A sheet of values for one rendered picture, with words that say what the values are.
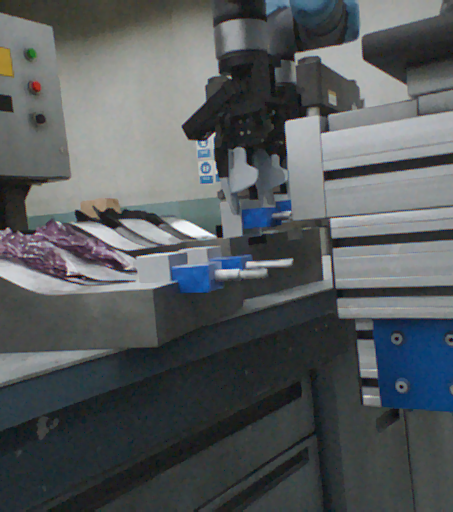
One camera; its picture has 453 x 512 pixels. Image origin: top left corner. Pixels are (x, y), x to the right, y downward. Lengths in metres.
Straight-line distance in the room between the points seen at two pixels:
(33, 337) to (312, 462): 0.55
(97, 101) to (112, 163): 0.82
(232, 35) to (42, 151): 0.96
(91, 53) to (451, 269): 8.73
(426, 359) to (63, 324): 0.34
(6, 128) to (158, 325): 1.20
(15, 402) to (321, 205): 0.30
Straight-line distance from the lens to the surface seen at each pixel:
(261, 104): 0.89
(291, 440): 1.01
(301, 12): 1.10
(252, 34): 0.93
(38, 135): 1.80
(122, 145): 8.77
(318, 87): 4.89
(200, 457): 0.83
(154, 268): 0.66
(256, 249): 0.93
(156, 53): 8.64
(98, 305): 0.62
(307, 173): 0.58
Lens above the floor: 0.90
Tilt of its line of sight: 3 degrees down
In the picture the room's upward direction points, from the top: 5 degrees counter-clockwise
